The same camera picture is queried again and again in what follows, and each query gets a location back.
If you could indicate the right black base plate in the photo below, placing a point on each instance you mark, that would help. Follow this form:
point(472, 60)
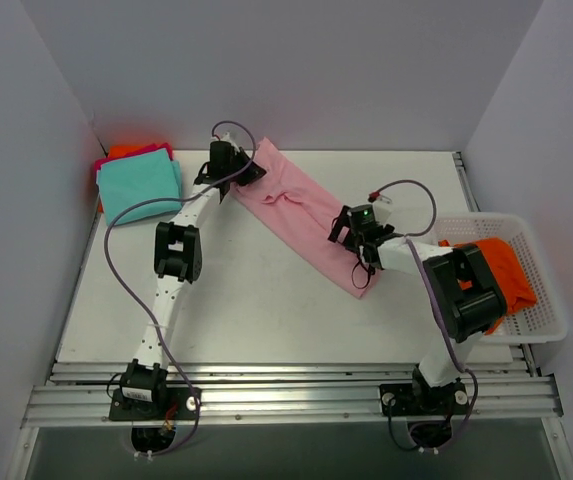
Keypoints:
point(410, 400)

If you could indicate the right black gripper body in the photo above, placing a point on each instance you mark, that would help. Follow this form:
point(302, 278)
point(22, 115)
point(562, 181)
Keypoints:
point(345, 228)

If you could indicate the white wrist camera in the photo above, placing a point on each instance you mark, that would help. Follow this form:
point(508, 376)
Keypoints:
point(226, 137)
point(382, 206)

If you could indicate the folded orange t shirt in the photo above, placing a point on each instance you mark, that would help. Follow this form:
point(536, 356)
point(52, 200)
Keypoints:
point(116, 177)

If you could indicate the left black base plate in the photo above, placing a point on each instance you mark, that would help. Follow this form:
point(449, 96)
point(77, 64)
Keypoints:
point(135, 404)

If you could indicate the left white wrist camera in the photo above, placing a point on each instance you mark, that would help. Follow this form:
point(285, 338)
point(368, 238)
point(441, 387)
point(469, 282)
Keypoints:
point(226, 137)

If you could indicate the folded teal t shirt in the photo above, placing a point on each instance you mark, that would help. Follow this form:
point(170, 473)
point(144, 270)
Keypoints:
point(161, 179)

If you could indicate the white plastic basket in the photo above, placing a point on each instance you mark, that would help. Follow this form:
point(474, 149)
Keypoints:
point(542, 323)

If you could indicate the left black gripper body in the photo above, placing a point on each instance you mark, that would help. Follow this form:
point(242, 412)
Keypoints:
point(239, 170)

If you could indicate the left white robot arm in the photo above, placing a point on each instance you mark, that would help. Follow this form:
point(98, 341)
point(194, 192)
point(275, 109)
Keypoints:
point(177, 263)

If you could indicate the pink t shirt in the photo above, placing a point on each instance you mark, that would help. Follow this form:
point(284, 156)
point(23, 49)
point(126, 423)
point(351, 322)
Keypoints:
point(299, 211)

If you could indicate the aluminium mounting rail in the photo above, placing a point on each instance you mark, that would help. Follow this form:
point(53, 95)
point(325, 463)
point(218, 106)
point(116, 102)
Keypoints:
point(75, 395)

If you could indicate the orange t shirt in basket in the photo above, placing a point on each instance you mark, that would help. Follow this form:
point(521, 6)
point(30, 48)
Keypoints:
point(508, 272)

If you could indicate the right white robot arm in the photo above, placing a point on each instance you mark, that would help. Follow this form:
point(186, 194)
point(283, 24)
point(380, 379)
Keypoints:
point(464, 295)

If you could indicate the folded magenta t shirt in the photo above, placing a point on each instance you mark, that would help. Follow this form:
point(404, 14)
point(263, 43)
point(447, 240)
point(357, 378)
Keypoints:
point(119, 152)

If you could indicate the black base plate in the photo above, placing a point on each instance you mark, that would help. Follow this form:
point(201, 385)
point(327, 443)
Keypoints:
point(135, 404)
point(410, 400)

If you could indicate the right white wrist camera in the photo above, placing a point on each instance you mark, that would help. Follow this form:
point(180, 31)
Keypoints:
point(382, 206)

